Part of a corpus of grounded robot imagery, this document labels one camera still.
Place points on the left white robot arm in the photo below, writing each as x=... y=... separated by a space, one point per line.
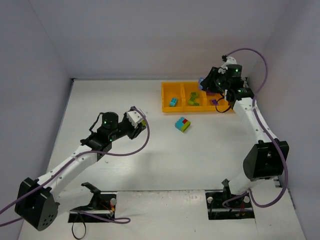
x=43 y=199

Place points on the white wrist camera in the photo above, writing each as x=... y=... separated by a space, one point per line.
x=228 y=59
x=135 y=116

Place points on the purple lego brick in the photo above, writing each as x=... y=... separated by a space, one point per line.
x=214 y=102

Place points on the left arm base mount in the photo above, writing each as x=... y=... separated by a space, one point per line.
x=102 y=204

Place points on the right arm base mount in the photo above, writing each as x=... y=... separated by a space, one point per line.
x=236 y=209

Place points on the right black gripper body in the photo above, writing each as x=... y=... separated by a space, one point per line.
x=208 y=78

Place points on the teal lego brick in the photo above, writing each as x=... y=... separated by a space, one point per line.
x=173 y=102

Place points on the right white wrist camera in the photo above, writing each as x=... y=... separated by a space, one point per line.
x=228 y=59

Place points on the multicolor lego block assembly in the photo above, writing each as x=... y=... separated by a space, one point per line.
x=182 y=124

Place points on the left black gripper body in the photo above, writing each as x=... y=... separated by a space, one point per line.
x=133 y=129

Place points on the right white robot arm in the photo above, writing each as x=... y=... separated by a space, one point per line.
x=266 y=158

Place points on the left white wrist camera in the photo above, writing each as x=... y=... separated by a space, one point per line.
x=135 y=116

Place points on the yellow divided container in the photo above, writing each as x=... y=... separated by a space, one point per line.
x=182 y=90

